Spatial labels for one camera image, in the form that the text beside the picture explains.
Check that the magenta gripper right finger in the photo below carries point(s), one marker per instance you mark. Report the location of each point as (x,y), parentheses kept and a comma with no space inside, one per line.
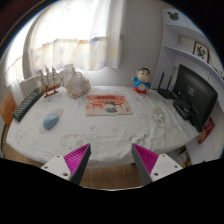
(152,167)

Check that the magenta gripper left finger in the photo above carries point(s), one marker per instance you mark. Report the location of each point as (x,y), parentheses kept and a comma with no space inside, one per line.
(70,167)

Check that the pink illustrated mouse pad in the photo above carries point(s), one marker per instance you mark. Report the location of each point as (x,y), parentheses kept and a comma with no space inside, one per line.
(107,105)

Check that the black computer keyboard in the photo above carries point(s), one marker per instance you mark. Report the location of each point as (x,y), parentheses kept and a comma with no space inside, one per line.
(26,104)

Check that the black computer monitor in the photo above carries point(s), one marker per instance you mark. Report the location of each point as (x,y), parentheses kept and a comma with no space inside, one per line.
(202,97)

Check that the white printed tablecloth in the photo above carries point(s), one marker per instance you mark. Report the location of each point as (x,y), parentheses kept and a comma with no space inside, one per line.
(154,124)

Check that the black set-top box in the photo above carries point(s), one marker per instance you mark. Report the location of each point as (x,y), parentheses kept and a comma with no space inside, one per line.
(183,108)

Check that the red paper decoration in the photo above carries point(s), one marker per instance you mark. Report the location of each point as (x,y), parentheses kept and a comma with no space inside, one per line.
(206,131)

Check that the black wifi router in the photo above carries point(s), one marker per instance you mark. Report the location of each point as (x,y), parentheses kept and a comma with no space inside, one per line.
(164,92)

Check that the wooden model sailing ship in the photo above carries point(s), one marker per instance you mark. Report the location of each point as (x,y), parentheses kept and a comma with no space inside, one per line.
(49,84)

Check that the cartoon boy figurine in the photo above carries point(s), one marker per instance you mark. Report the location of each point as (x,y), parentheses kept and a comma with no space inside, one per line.
(142,80)

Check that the wooden chair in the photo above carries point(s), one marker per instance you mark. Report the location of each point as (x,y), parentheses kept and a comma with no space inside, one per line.
(7,107)

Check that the framed calligraphy picture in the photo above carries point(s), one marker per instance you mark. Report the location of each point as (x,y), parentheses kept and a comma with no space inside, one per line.
(201,51)

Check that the white sheer curtain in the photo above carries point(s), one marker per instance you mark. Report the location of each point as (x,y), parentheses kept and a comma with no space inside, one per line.
(86,34)

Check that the white wall shelf unit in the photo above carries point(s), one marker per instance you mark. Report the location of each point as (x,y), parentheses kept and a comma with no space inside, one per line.
(179,36)

